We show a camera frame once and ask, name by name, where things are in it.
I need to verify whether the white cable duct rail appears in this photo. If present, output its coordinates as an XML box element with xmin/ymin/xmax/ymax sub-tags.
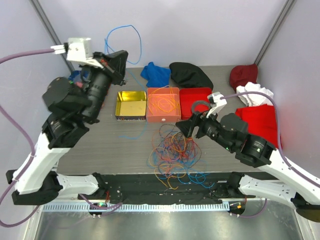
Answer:
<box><xmin>42</xmin><ymin>201</ymin><xmax>230</xmax><ymax>213</ymax></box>

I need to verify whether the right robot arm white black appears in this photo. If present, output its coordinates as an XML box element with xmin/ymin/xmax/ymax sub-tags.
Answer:
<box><xmin>175</xmin><ymin>112</ymin><xmax>320</xmax><ymax>223</ymax></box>

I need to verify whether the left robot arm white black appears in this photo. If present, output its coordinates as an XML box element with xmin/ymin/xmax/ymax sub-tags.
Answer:
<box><xmin>6</xmin><ymin>50</ymin><xmax>128</xmax><ymax>206</ymax></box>

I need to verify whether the right aluminium corner post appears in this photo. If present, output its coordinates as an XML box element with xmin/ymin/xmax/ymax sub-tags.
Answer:
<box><xmin>254</xmin><ymin>0</ymin><xmax>297</xmax><ymax>66</ymax></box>

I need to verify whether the coloured wires pile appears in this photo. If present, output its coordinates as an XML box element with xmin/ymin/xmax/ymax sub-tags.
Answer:
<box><xmin>147</xmin><ymin>122</ymin><xmax>217</xmax><ymax>192</ymax></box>

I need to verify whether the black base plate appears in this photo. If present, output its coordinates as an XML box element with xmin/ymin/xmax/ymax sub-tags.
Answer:
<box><xmin>85</xmin><ymin>173</ymin><xmax>245</xmax><ymax>205</ymax></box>

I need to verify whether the grey coiled cable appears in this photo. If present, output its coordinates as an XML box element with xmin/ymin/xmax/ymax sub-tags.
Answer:
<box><xmin>191</xmin><ymin>99</ymin><xmax>213</xmax><ymax>115</ymax></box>

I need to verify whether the yellow wire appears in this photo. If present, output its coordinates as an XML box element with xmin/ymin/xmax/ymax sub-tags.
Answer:
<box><xmin>146</xmin><ymin>84</ymin><xmax>181</xmax><ymax>116</ymax></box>

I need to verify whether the dark red cloth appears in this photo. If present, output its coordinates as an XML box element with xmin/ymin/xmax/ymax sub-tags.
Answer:
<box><xmin>229</xmin><ymin>64</ymin><xmax>258</xmax><ymax>91</ymax></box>

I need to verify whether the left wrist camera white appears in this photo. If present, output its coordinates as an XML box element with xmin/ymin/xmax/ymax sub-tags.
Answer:
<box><xmin>50</xmin><ymin>37</ymin><xmax>103</xmax><ymax>69</ymax></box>

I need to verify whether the gold tin box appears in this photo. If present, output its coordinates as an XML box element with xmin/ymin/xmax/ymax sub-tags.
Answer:
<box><xmin>114</xmin><ymin>91</ymin><xmax>147</xmax><ymax>121</ymax></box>

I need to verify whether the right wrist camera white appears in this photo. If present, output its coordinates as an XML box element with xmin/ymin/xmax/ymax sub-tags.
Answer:
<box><xmin>206</xmin><ymin>92</ymin><xmax>227</xmax><ymax>119</ymax></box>

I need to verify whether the bright red cloth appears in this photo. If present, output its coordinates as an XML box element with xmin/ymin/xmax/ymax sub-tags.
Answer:
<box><xmin>235</xmin><ymin>104</ymin><xmax>279</xmax><ymax>148</ymax></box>

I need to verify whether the left aluminium corner post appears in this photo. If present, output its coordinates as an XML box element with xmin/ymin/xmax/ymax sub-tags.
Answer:
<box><xmin>29</xmin><ymin>0</ymin><xmax>76</xmax><ymax>73</ymax></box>

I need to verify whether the red box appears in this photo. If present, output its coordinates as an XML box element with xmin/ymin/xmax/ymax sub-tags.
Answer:
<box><xmin>179</xmin><ymin>87</ymin><xmax>212</xmax><ymax>120</ymax></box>

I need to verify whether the white cloth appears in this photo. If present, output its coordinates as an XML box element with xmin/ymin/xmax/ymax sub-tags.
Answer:
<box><xmin>236</xmin><ymin>82</ymin><xmax>274</xmax><ymax>107</ymax></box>

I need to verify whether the black cloth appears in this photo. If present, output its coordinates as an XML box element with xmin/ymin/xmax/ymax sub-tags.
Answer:
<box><xmin>169</xmin><ymin>62</ymin><xmax>214</xmax><ymax>90</ymax></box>

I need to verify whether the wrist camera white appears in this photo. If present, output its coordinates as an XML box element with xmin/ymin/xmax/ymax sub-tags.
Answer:
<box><xmin>50</xmin><ymin>37</ymin><xmax>103</xmax><ymax>69</ymax></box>
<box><xmin>206</xmin><ymin>92</ymin><xmax>227</xmax><ymax>119</ymax></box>

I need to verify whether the aluminium corner post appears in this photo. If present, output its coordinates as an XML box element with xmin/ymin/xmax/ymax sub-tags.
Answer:
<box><xmin>29</xmin><ymin>0</ymin><xmax>76</xmax><ymax>73</ymax></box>
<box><xmin>254</xmin><ymin>0</ymin><xmax>297</xmax><ymax>66</ymax></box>

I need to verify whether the blue wire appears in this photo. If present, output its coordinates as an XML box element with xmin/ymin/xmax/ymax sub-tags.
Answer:
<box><xmin>104</xmin><ymin>24</ymin><xmax>148</xmax><ymax>140</ymax></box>

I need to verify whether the blue plaid cloth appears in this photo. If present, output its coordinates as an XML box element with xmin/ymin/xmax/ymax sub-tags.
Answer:
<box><xmin>68</xmin><ymin>70</ymin><xmax>89</xmax><ymax>83</ymax></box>

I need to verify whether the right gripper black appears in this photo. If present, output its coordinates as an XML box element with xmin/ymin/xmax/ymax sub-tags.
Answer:
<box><xmin>175</xmin><ymin>106</ymin><xmax>235</xmax><ymax>152</ymax></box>

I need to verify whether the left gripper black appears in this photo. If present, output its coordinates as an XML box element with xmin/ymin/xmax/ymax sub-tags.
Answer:
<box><xmin>85</xmin><ymin>50</ymin><xmax>131</xmax><ymax>121</ymax></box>

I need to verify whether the salmon pink box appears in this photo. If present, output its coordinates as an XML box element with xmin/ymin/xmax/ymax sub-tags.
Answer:
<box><xmin>146</xmin><ymin>86</ymin><xmax>181</xmax><ymax>123</ymax></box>

